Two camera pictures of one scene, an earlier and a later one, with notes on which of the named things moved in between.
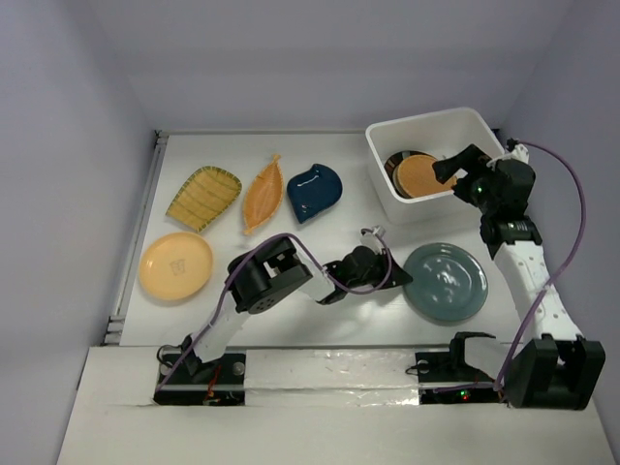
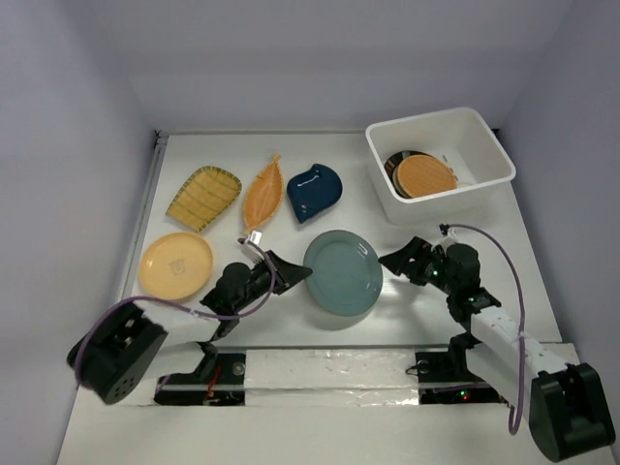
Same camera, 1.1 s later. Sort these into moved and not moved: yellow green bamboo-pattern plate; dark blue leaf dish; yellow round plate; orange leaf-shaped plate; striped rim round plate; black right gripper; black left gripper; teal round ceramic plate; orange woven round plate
Moved: black right gripper; teal round ceramic plate; black left gripper
Not moved: dark blue leaf dish; orange woven round plate; striped rim round plate; yellow green bamboo-pattern plate; yellow round plate; orange leaf-shaped plate
